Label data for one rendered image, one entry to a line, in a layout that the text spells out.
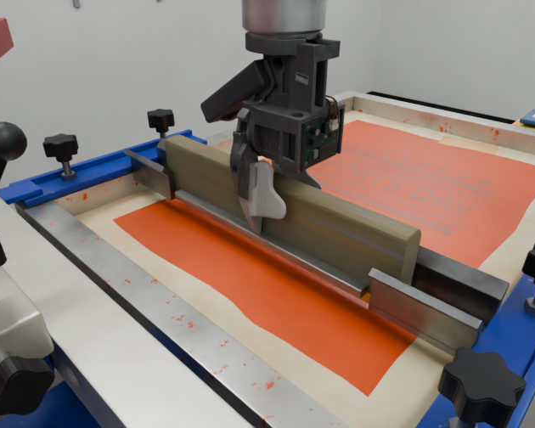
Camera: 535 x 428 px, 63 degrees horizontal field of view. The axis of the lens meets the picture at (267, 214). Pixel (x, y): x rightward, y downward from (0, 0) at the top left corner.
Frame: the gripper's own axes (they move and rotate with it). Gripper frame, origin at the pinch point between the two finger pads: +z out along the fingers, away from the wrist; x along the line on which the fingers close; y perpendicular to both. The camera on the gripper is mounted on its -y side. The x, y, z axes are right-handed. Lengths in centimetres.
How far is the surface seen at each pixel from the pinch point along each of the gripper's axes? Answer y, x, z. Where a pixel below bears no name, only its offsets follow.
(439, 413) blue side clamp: 26.0, -10.5, 0.7
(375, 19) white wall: -200, 358, 22
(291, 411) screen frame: 18.2, -16.7, 1.8
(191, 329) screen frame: 6.7, -16.6, 1.8
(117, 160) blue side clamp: -28.9, -3.1, 0.7
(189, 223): -12.1, -2.6, 5.3
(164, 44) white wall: -200, 123, 17
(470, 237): 17.1, 20.4, 5.4
